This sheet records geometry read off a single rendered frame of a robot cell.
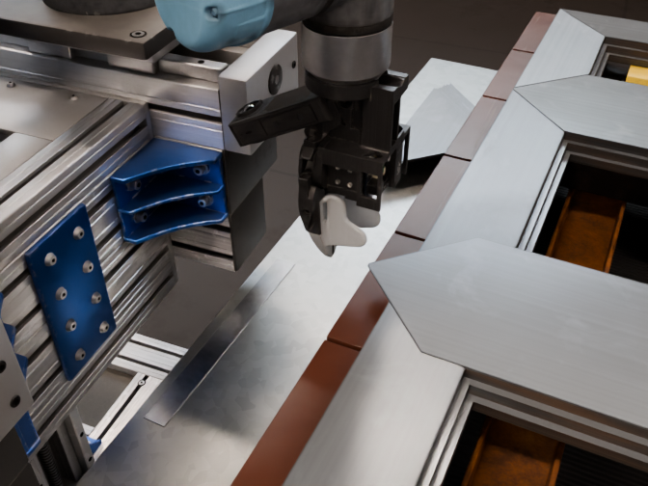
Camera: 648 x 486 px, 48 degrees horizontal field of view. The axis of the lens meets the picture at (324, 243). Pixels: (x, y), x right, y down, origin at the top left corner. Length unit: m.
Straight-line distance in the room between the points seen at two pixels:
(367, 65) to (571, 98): 0.53
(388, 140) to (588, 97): 0.51
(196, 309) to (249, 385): 1.10
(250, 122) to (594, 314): 0.37
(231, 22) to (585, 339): 0.42
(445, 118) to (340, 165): 0.64
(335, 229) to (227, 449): 0.26
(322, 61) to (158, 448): 0.44
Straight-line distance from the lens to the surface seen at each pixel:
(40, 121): 0.83
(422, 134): 1.21
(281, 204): 2.26
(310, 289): 0.95
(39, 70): 0.91
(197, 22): 0.49
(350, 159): 0.63
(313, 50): 0.60
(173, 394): 0.85
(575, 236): 1.10
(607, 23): 1.35
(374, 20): 0.58
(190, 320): 1.90
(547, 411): 0.65
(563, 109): 1.05
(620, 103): 1.09
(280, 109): 0.66
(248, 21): 0.50
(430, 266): 0.74
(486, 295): 0.71
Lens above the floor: 1.33
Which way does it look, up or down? 39 degrees down
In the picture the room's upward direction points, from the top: straight up
